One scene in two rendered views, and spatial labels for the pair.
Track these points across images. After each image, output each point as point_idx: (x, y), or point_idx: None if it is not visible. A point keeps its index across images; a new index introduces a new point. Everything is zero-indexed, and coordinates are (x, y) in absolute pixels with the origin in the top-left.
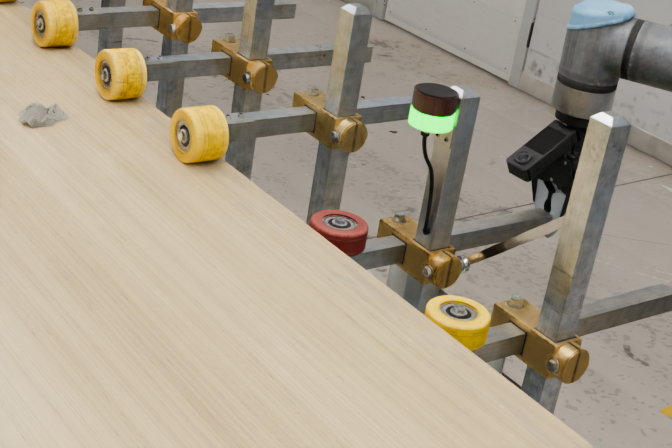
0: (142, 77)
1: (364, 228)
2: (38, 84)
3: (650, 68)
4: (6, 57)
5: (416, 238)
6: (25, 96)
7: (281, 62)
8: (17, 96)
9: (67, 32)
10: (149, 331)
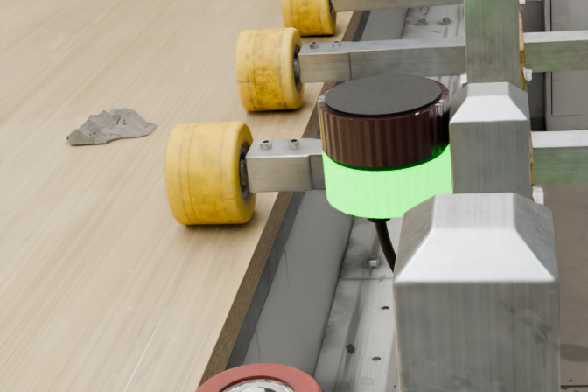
0: (280, 74)
1: None
2: (197, 85)
3: None
4: (221, 49)
5: None
6: (150, 100)
7: (582, 56)
8: (140, 100)
9: (309, 13)
10: None
